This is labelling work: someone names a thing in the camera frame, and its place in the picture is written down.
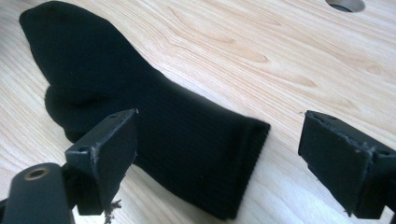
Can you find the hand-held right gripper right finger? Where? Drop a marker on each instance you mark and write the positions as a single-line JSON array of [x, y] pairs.
[[345, 168]]

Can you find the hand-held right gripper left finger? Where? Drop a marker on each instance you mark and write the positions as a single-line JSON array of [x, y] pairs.
[[107, 155]]

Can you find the black sock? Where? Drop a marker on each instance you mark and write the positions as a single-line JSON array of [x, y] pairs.
[[174, 130]]

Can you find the grey round table grommet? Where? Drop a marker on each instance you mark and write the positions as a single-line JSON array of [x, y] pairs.
[[345, 4]]

